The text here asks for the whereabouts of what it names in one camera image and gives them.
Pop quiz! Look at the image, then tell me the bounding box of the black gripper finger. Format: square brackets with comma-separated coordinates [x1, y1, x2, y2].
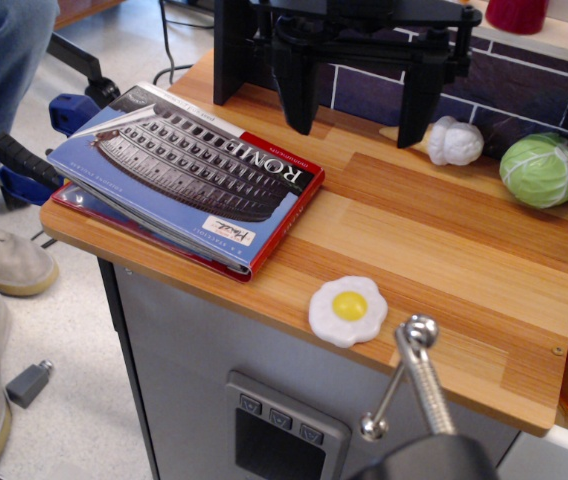
[396, 47, 450, 148]
[271, 39, 318, 135]

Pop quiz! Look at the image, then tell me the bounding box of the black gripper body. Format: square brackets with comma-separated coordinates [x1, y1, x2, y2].
[249, 1, 482, 80]

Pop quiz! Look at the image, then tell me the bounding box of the Rome spiral-bound book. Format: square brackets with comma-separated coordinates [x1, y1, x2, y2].
[47, 82, 325, 282]

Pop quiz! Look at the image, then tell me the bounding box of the toy ice cream cone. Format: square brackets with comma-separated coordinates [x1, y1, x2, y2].
[378, 115, 485, 167]

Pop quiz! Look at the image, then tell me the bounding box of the red cup on shelf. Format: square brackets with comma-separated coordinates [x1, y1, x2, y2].
[485, 0, 549, 35]

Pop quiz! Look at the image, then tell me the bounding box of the wooden upper shelf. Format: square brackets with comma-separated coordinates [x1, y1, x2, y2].
[474, 0, 568, 61]

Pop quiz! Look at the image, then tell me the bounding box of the toy green cabbage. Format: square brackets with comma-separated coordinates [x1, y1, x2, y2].
[499, 132, 568, 209]

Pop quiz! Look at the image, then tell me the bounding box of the black office chair base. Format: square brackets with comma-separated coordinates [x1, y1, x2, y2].
[47, 33, 120, 107]

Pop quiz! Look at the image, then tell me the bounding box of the toy fried egg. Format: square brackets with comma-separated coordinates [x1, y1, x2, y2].
[308, 276, 388, 348]

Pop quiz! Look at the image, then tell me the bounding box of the blue bar clamp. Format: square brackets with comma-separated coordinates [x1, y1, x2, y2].
[0, 94, 109, 210]

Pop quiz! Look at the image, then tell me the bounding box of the grey toy oven cabinet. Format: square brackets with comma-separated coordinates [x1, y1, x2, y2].
[97, 259, 520, 480]

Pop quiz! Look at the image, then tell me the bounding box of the beige shoe upper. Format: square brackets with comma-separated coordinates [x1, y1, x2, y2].
[0, 229, 59, 297]

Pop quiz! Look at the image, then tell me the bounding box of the small grey block with knob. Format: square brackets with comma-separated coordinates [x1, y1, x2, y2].
[6, 360, 54, 409]

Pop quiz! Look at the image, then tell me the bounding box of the black side panel post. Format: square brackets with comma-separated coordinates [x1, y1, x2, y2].
[213, 0, 275, 105]

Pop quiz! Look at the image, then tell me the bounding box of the black cable on floor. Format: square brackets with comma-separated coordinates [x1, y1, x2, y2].
[151, 0, 215, 86]

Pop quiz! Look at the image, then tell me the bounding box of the metal clamp screw handle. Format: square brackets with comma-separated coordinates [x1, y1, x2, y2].
[360, 314, 458, 442]

